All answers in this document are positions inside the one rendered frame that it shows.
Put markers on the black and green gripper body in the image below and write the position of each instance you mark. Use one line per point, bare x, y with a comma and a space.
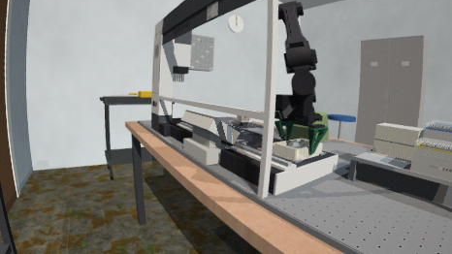
305, 120

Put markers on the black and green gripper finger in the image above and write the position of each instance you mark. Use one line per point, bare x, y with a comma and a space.
279, 124
312, 134

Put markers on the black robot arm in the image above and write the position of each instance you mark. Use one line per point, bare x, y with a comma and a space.
303, 82

